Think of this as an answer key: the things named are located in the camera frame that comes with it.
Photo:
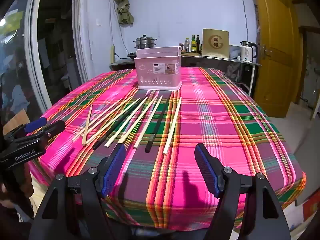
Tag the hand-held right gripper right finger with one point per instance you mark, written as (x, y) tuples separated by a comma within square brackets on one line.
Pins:
[(207, 171)]

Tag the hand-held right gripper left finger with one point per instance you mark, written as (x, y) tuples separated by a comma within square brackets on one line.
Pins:
[(114, 171)]

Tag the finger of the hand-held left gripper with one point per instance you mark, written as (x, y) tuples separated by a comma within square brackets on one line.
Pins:
[(53, 127), (35, 125)]

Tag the black chopstick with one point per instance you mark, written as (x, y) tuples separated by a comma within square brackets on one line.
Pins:
[(155, 135), (117, 125)]

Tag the bunch of wooden chopsticks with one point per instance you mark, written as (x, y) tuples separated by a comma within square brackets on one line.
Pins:
[(172, 125)]

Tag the pink plastic utensil basket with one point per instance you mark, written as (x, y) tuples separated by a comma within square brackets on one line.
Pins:
[(157, 80)]

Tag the brown cardboard sheet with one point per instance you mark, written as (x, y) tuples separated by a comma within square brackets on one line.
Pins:
[(13, 122)]

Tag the pink green plaid tablecloth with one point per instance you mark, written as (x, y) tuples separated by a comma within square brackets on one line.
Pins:
[(212, 130)]

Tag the glass sliding door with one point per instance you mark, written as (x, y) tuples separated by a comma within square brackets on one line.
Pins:
[(15, 55)]

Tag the steel kitchen table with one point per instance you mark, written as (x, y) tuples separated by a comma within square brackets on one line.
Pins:
[(121, 65)]

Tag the beige power strip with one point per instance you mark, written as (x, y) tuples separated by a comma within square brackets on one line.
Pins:
[(112, 54)]

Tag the black induction cooker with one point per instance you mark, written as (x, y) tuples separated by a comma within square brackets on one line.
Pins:
[(131, 55)]

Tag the metal kitchen shelf unit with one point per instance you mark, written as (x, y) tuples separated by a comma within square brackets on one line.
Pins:
[(220, 62)]

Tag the white box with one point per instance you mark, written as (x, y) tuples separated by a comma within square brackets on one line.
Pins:
[(235, 52)]

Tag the steel steamer pot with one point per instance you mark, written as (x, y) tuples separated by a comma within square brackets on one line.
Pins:
[(145, 43)]

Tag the white electric kettle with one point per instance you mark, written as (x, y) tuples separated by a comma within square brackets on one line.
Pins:
[(248, 53)]

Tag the red label jar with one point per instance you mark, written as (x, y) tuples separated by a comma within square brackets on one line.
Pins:
[(180, 47)]

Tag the dark glass bottle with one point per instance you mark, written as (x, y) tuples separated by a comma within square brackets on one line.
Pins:
[(198, 44)]

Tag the clear bottle yellow cap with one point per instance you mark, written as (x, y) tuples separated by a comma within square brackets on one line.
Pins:
[(187, 45)]

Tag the gold paper bag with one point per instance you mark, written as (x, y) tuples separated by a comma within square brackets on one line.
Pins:
[(215, 43)]

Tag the green hanging cloth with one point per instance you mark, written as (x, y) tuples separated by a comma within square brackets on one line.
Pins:
[(123, 7)]

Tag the yellow wooden door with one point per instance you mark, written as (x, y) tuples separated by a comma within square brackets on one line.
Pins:
[(275, 50)]

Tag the white door frame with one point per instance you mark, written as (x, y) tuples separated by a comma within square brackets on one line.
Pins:
[(81, 42)]

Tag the white wall switch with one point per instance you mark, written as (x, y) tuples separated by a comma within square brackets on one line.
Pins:
[(98, 22)]

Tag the paper wall calendar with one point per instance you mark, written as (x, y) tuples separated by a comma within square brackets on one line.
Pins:
[(256, 17)]

